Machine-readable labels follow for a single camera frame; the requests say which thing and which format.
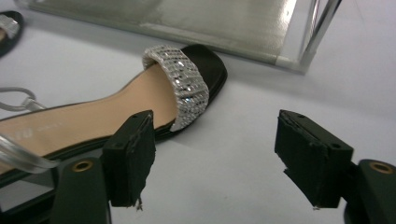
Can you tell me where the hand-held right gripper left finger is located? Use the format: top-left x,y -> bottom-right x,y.
102,109 -> 157,213

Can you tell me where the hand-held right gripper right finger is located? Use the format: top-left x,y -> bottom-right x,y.
274,109 -> 355,209

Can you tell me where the black rhinestone strap heeled sandal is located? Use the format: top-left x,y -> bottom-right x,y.
0,43 -> 228,200
0,10 -> 24,59

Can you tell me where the transparent two-tier shoe rack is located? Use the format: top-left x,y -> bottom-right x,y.
13,0 -> 344,75

